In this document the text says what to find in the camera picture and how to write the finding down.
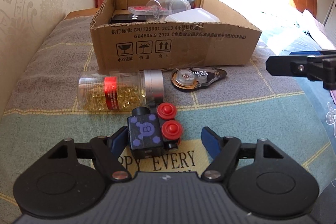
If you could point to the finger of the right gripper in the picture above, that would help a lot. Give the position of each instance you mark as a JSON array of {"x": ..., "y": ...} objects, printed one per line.
[
  {"x": 314, "y": 68},
  {"x": 314, "y": 53}
]

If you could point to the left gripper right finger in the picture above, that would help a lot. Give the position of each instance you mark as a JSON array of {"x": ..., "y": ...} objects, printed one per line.
[{"x": 224, "y": 151}]

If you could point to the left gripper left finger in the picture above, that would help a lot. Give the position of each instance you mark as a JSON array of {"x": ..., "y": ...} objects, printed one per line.
[{"x": 106, "y": 151}]

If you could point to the black toy train red wheels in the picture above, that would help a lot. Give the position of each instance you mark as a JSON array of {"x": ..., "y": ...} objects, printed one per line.
[{"x": 153, "y": 131}]

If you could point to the white translucent plastic bottle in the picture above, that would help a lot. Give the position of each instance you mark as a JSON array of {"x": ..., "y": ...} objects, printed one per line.
[{"x": 193, "y": 16}]

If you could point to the black digital timer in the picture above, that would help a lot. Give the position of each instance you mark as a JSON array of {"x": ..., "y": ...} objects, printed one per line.
[{"x": 127, "y": 18}]

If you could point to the clear card case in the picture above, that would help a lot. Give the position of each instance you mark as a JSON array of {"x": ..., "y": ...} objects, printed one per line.
[{"x": 144, "y": 10}]

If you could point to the clear plastic jar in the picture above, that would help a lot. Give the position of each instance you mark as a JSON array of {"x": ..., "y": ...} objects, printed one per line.
[{"x": 174, "y": 6}]

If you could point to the blue floral bedsheet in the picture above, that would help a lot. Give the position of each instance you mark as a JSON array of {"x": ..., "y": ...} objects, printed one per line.
[{"x": 286, "y": 30}]

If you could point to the glass bottle gold capsules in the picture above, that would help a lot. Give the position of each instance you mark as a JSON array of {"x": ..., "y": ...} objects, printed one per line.
[{"x": 120, "y": 90}]

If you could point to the correction tape dispenser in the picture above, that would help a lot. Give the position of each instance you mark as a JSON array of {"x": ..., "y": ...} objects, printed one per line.
[{"x": 194, "y": 78}]

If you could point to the brown cardboard box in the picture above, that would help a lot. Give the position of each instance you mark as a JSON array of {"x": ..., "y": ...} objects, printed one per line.
[{"x": 168, "y": 45}]

